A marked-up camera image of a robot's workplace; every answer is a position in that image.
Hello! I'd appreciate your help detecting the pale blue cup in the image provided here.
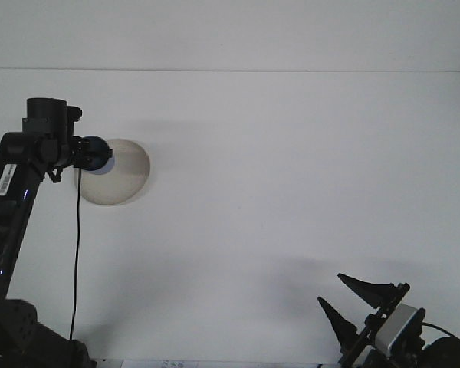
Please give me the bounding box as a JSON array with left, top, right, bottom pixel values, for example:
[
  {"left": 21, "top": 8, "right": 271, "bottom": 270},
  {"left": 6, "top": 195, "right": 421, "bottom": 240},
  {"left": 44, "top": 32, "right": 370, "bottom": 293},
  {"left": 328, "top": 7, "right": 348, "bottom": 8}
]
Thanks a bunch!
[{"left": 82, "top": 136, "right": 114, "bottom": 176}]

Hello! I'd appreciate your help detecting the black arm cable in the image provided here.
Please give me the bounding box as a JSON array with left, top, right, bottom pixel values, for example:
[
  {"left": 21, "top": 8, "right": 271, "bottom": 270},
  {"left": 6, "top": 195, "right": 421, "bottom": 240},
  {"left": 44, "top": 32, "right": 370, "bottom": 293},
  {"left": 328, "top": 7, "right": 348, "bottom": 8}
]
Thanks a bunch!
[
  {"left": 421, "top": 320, "right": 460, "bottom": 339},
  {"left": 68, "top": 166, "right": 82, "bottom": 342}
]

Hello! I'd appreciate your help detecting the pale round plate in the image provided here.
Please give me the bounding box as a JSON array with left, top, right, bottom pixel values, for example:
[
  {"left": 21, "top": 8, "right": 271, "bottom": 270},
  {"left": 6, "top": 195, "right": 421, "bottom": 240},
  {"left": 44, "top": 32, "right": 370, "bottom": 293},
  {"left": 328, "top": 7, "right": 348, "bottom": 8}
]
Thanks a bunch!
[{"left": 73, "top": 138, "right": 151, "bottom": 207}]

